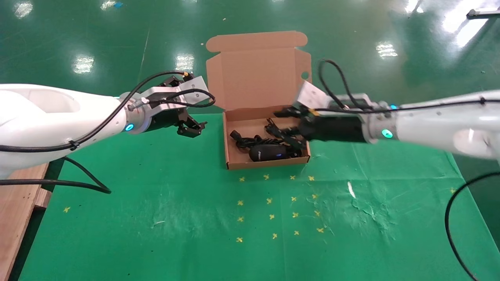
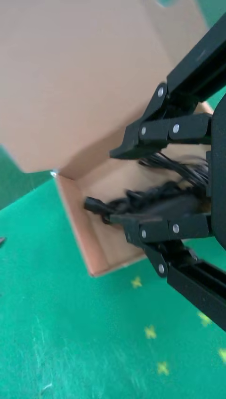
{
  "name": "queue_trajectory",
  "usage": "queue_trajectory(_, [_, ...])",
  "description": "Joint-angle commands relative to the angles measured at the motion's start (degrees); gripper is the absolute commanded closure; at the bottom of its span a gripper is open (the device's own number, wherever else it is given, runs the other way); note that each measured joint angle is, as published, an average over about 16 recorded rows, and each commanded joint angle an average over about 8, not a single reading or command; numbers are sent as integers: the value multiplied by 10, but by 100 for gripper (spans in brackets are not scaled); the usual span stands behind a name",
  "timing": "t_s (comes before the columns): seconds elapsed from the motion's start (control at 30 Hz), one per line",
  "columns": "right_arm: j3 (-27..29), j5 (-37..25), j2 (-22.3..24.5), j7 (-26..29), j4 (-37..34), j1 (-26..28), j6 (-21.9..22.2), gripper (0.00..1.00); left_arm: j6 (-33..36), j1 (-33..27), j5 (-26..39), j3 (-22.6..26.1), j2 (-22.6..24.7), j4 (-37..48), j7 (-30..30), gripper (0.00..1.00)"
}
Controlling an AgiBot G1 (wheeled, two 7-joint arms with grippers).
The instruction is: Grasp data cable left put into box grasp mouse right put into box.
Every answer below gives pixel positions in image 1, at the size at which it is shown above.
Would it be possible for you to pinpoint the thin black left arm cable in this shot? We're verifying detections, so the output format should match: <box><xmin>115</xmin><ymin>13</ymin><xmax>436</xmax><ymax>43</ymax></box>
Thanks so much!
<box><xmin>0</xmin><ymin>70</ymin><xmax>216</xmax><ymax>153</ymax></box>

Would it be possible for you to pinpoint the black power cable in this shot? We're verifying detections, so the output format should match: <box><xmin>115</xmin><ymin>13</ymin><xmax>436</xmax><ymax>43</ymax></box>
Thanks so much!
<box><xmin>229</xmin><ymin>129</ymin><xmax>274</xmax><ymax>149</ymax></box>

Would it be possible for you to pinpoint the brown cardboard box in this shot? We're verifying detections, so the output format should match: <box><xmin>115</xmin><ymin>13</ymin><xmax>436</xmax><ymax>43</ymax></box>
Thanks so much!
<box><xmin>205</xmin><ymin>30</ymin><xmax>312</xmax><ymax>170</ymax></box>

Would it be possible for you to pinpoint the wooden board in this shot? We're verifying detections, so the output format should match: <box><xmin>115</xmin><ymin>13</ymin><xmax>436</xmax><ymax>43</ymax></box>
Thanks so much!
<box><xmin>0</xmin><ymin>163</ymin><xmax>51</xmax><ymax>281</ymax></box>

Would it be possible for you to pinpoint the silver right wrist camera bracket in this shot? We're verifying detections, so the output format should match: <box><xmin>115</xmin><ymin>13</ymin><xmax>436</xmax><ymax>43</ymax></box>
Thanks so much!
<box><xmin>294</xmin><ymin>80</ymin><xmax>379</xmax><ymax>114</ymax></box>

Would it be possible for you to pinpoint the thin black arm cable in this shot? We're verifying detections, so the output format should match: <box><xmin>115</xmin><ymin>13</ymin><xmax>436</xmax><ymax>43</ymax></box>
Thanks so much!
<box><xmin>0</xmin><ymin>70</ymin><xmax>216</xmax><ymax>153</ymax></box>
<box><xmin>318</xmin><ymin>59</ymin><xmax>500</xmax><ymax>114</ymax></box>

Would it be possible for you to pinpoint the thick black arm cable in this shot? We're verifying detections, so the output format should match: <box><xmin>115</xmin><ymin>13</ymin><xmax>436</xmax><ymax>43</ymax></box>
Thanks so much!
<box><xmin>445</xmin><ymin>172</ymin><xmax>500</xmax><ymax>281</ymax></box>
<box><xmin>0</xmin><ymin>156</ymin><xmax>112</xmax><ymax>194</ymax></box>

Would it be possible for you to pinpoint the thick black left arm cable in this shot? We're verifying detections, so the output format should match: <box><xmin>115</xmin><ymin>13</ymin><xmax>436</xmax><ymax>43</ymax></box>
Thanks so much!
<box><xmin>0</xmin><ymin>156</ymin><xmax>112</xmax><ymax>194</ymax></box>

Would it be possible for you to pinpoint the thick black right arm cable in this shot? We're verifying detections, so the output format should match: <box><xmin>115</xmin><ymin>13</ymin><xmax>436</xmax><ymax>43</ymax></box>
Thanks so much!
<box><xmin>445</xmin><ymin>172</ymin><xmax>500</xmax><ymax>281</ymax></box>

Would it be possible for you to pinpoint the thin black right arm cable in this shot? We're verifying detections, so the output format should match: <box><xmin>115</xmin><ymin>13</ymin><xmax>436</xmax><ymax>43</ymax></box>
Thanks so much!
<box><xmin>318</xmin><ymin>59</ymin><xmax>500</xmax><ymax>114</ymax></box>

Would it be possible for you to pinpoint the black wired computer mouse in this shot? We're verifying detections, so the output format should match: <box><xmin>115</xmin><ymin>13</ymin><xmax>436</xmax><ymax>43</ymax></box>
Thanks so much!
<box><xmin>249</xmin><ymin>118</ymin><xmax>302</xmax><ymax>162</ymax></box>

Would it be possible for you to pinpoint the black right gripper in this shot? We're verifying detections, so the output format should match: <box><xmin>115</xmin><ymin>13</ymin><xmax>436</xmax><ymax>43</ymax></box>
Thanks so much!
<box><xmin>273</xmin><ymin>106</ymin><xmax>370</xmax><ymax>150</ymax></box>

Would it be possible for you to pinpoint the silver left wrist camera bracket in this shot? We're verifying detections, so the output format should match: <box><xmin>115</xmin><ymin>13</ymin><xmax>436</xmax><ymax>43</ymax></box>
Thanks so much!
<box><xmin>139</xmin><ymin>75</ymin><xmax>210</xmax><ymax>114</ymax></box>

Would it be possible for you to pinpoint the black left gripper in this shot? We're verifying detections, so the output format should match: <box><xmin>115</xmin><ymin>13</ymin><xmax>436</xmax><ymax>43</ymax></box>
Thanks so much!
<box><xmin>149</xmin><ymin>108</ymin><xmax>207</xmax><ymax>138</ymax></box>

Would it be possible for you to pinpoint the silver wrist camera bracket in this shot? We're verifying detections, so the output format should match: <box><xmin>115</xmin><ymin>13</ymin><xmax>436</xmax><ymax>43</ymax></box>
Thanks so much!
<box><xmin>139</xmin><ymin>75</ymin><xmax>210</xmax><ymax>114</ymax></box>
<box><xmin>294</xmin><ymin>80</ymin><xmax>379</xmax><ymax>114</ymax></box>

